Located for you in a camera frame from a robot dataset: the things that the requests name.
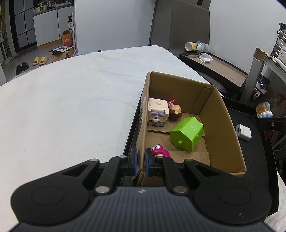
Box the brown cardboard box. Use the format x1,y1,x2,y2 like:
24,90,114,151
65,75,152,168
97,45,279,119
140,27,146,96
136,72,247,186

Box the brown hair girl figurine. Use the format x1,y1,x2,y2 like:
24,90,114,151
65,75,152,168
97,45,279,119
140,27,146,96
168,99,182,121

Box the red blue figurine with bottle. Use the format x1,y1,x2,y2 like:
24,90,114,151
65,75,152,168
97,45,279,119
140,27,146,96
255,102,273,118

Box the pink figurine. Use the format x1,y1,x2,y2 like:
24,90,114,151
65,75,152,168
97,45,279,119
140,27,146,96
151,144,171,158

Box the green plastic house toy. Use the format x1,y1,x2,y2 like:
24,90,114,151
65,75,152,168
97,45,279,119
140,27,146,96
169,117,204,152

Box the beige cube face toy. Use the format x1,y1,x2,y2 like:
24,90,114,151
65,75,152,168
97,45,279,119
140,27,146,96
147,98,169,127

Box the white table cloth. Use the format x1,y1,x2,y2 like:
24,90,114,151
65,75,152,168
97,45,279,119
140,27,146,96
1,46,285,231

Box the white power adapter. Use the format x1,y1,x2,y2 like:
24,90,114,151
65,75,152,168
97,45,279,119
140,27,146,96
236,124,252,141

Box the white yellow paper cup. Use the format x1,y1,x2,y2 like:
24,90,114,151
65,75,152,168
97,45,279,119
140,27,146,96
185,42,209,52

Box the open cardboard box on floor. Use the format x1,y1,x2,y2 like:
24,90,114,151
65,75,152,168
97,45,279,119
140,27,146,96
50,46,75,62

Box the yellow slipper right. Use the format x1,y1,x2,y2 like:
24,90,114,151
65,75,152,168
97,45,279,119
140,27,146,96
39,56,49,66

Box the yellow slipper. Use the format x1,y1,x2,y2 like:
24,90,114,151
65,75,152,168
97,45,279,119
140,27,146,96
33,57,41,66
39,56,49,66

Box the yellow slipper left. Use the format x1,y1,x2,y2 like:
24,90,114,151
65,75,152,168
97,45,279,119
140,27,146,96
33,57,41,66

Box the orange box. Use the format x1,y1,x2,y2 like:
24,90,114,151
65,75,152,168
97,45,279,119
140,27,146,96
61,30,73,46

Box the black slippers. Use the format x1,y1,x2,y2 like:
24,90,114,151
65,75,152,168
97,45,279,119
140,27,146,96
16,62,29,75

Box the grey panel board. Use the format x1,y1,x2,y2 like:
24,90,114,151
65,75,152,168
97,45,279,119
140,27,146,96
169,1,210,56

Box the white cabinet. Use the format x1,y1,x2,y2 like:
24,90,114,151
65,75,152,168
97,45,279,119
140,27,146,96
33,4,74,46

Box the grey shelf post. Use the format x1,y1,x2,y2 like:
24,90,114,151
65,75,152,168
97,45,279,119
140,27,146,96
240,47,266,104

